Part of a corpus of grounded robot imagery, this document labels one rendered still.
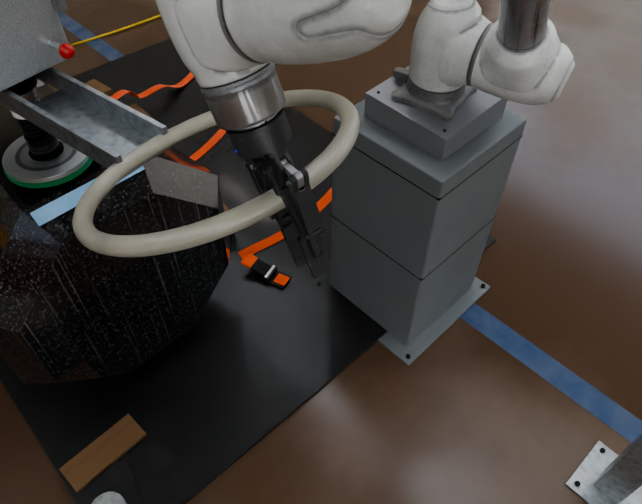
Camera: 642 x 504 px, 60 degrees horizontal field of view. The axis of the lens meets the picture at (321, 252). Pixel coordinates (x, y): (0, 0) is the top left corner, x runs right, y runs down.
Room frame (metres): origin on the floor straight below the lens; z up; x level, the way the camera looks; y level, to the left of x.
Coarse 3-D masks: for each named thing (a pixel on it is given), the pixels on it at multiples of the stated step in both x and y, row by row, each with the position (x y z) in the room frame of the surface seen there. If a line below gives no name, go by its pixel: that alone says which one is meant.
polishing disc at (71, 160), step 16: (16, 144) 1.15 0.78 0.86; (64, 144) 1.15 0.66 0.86; (16, 160) 1.09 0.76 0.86; (32, 160) 1.09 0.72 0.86; (64, 160) 1.09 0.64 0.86; (80, 160) 1.09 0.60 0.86; (16, 176) 1.03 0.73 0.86; (32, 176) 1.03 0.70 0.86; (48, 176) 1.03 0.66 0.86; (64, 176) 1.04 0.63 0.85
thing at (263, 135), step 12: (276, 120) 0.55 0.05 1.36; (228, 132) 0.55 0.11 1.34; (240, 132) 0.54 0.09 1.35; (252, 132) 0.53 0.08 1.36; (264, 132) 0.54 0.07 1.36; (276, 132) 0.54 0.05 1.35; (288, 132) 0.56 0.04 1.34; (240, 144) 0.53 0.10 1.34; (252, 144) 0.53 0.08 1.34; (264, 144) 0.53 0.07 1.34; (276, 144) 0.53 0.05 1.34; (240, 156) 0.54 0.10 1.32; (252, 156) 0.53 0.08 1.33; (264, 156) 0.54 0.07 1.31; (276, 156) 0.53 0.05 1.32; (288, 156) 0.53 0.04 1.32; (276, 168) 0.52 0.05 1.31; (276, 180) 0.53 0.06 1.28
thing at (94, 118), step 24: (48, 72) 1.11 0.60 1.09; (0, 96) 1.04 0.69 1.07; (48, 96) 1.07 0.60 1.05; (72, 96) 1.07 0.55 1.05; (96, 96) 1.01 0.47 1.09; (48, 120) 0.92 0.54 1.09; (72, 120) 0.98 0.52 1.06; (96, 120) 0.98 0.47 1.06; (120, 120) 0.97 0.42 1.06; (144, 120) 0.91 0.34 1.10; (72, 144) 0.89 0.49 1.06; (96, 144) 0.83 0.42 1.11; (120, 144) 0.89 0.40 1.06
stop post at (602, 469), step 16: (592, 448) 0.70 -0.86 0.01; (608, 448) 0.70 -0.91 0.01; (640, 448) 0.58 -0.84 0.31; (592, 464) 0.65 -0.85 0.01; (608, 464) 0.65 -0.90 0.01; (624, 464) 0.58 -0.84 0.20; (640, 464) 0.56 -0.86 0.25; (576, 480) 0.60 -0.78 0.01; (592, 480) 0.60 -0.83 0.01; (608, 480) 0.58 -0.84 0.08; (624, 480) 0.56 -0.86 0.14; (640, 480) 0.54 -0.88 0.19; (592, 496) 0.55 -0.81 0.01; (608, 496) 0.55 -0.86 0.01; (624, 496) 0.53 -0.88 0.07; (640, 496) 0.55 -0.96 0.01
